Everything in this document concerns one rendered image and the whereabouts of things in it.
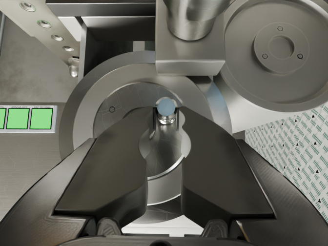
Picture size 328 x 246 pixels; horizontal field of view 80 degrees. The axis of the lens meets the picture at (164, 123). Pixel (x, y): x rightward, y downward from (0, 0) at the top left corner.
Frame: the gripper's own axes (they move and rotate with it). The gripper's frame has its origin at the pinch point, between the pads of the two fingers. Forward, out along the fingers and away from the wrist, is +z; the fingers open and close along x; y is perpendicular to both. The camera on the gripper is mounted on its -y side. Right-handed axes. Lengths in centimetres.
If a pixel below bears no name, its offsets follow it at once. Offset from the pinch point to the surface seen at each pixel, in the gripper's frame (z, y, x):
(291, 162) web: 7.9, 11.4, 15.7
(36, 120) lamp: 30.7, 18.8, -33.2
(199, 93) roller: 3.7, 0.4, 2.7
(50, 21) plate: 28.9, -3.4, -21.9
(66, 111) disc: 3.6, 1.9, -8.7
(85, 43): 8.2, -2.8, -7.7
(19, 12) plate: 27.0, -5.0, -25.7
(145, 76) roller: 4.6, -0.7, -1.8
